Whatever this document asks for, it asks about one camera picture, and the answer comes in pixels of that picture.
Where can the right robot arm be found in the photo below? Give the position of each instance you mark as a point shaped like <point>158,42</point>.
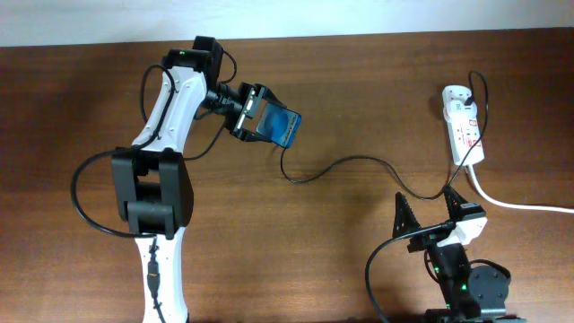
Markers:
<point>473,290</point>

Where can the white power strip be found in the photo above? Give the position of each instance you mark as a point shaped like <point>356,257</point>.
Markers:
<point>462,125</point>

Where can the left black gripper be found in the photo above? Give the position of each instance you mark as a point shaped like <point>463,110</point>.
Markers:
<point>251,103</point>

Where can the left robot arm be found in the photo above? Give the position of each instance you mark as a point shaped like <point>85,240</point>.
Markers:
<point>153,189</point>

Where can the blue Samsung Galaxy smartphone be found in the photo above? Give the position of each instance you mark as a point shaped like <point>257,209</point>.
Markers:
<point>279,125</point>

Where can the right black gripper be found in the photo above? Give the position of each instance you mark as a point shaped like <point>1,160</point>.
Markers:
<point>410,222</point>

